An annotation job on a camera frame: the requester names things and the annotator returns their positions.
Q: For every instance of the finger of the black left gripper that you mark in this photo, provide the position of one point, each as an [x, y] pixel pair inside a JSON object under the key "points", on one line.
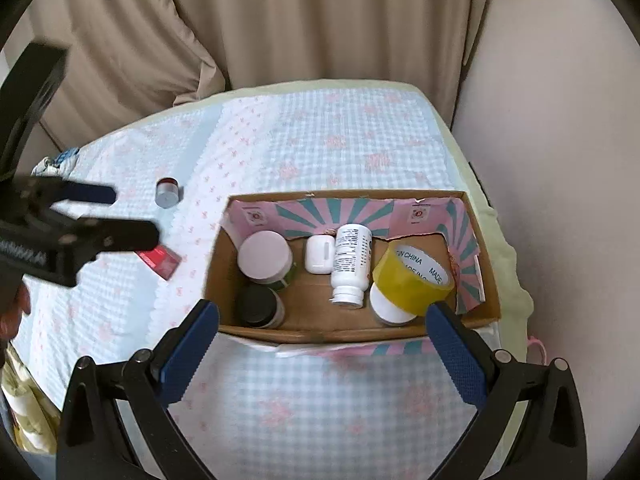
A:
{"points": [[82, 192], [96, 235]]}

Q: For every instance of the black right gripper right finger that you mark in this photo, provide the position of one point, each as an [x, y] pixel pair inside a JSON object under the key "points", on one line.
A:
{"points": [[464, 353]]}

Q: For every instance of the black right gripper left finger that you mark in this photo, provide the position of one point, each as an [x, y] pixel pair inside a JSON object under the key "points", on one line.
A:
{"points": [[178, 355]]}

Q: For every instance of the red cosmetics box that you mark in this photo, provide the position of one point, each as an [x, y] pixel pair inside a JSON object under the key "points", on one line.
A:
{"points": [[161, 260]]}

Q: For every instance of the red lid silver jar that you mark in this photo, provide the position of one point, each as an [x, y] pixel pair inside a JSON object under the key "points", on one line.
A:
{"points": [[167, 193]]}

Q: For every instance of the dark jar white label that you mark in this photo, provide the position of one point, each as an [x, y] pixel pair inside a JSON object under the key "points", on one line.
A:
{"points": [[258, 306]]}

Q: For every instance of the white earbuds case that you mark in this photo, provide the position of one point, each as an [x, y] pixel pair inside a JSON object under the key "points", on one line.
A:
{"points": [[319, 254]]}

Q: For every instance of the person's left hand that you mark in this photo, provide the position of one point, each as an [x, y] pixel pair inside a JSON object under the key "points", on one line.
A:
{"points": [[12, 318]]}

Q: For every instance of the blue patterned cloth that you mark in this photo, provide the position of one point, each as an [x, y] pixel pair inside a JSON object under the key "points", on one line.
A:
{"points": [[60, 165]]}

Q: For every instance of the white round lid jar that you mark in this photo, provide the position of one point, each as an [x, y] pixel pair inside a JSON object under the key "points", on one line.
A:
{"points": [[385, 311]]}

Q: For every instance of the yellow tape roll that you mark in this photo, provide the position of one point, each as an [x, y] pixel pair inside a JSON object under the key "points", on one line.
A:
{"points": [[409, 280]]}

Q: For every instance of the white lid green jar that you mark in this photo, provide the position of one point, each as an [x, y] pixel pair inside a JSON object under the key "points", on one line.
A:
{"points": [[266, 259]]}

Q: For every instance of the cardboard box pink lining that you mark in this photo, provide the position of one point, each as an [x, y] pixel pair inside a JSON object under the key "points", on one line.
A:
{"points": [[441, 223]]}

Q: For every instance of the white pill bottle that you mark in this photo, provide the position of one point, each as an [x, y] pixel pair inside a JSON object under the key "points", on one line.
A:
{"points": [[350, 278]]}

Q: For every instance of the floral yellow fabric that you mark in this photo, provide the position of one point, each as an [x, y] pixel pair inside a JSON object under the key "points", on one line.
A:
{"points": [[35, 420]]}

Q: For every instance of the beige curtain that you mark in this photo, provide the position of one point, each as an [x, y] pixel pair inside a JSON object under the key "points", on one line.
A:
{"points": [[426, 43]]}

